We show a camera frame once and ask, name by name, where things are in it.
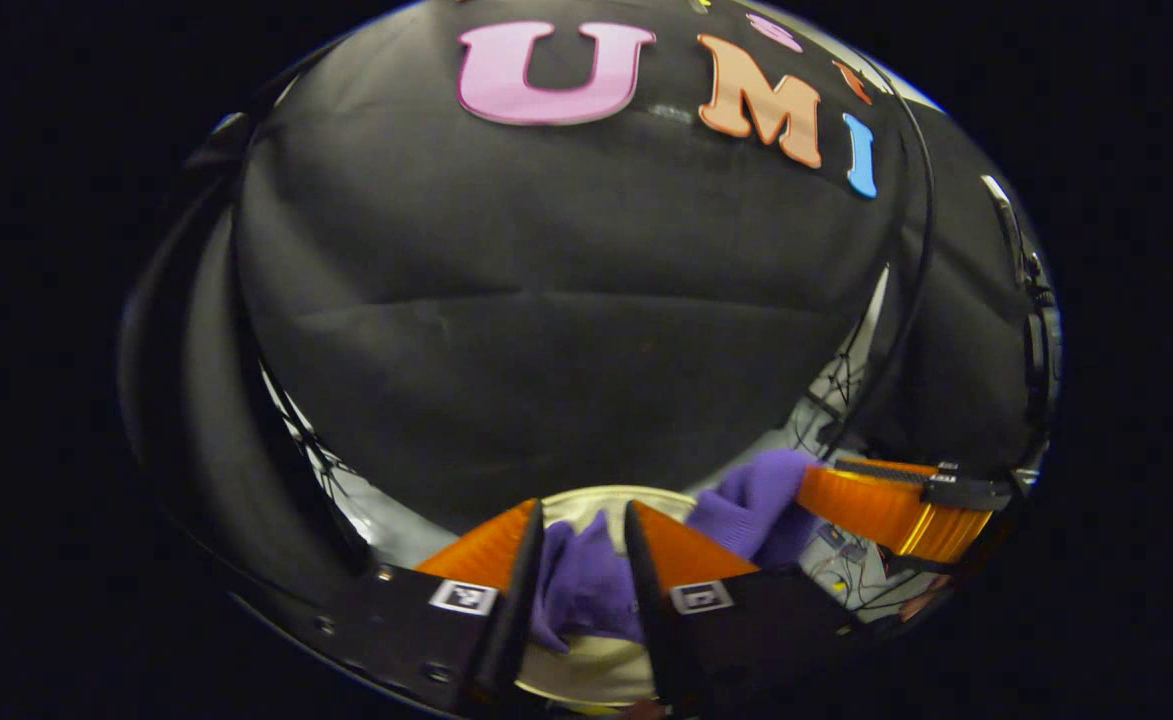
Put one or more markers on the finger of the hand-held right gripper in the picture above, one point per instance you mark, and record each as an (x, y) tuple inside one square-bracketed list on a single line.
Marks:
[(886, 515), (966, 490)]

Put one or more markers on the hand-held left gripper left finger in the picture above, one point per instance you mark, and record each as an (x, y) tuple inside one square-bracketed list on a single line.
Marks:
[(516, 620)]

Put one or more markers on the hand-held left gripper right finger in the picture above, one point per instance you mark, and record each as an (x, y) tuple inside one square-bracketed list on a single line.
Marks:
[(661, 630)]

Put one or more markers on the cream laundry hamper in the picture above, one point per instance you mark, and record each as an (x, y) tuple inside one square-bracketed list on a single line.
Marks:
[(586, 675)]

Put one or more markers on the purple ribbed knit garment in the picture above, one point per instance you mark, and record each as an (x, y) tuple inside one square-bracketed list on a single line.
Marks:
[(746, 500)]

